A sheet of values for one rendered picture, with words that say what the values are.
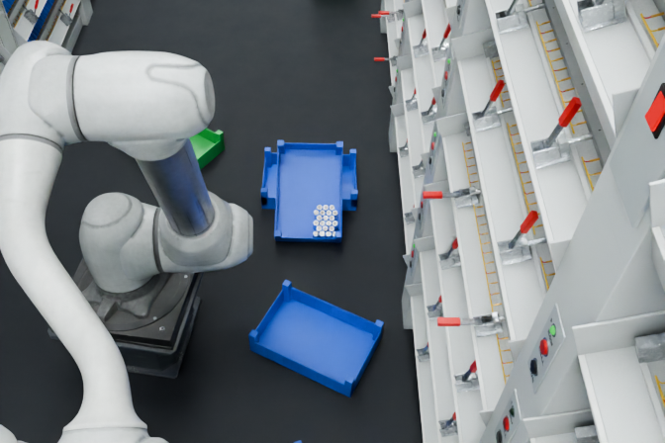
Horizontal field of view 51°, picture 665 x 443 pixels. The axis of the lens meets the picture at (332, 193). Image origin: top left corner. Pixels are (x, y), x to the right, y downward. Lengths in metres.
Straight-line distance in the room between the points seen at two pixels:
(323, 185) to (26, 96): 1.24
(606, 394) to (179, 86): 0.71
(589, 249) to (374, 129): 1.89
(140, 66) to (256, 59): 1.75
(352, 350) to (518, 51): 1.14
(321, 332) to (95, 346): 1.08
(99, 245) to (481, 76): 0.90
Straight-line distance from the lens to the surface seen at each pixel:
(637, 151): 0.59
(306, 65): 2.78
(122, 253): 1.64
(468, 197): 1.29
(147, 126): 1.09
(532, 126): 0.91
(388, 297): 2.05
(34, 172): 1.09
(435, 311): 1.58
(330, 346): 1.95
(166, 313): 1.75
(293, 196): 2.19
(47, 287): 1.02
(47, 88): 1.12
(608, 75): 0.69
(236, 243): 1.60
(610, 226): 0.64
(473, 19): 1.27
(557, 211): 0.81
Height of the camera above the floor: 1.70
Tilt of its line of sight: 48 degrees down
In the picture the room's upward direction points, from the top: 3 degrees clockwise
